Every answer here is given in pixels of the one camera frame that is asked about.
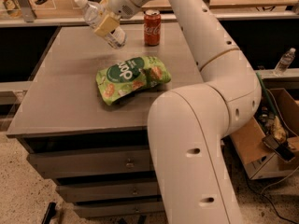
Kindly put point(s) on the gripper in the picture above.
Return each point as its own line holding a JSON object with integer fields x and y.
{"x": 121, "y": 1}

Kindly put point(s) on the clear plastic water bottle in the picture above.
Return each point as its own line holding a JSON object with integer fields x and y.
{"x": 93, "y": 13}

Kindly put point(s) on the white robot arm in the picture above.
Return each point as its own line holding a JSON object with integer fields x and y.
{"x": 186, "y": 124}

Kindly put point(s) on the small clear bottle on ledge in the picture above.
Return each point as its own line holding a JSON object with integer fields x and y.
{"x": 284, "y": 62}

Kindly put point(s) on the red cola can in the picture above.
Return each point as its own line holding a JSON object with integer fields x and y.
{"x": 152, "y": 26}

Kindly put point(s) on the green snack bag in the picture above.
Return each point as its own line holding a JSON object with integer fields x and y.
{"x": 136, "y": 74}

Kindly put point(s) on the black object on shelf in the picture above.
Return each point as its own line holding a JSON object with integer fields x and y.
{"x": 40, "y": 2}

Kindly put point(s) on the grey drawer cabinet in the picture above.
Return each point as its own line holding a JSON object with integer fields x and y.
{"x": 96, "y": 154}

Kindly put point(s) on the green stick in box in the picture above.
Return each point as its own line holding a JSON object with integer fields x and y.
{"x": 266, "y": 94}

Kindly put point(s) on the cardboard box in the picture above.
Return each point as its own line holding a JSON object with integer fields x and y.
{"x": 258, "y": 160}

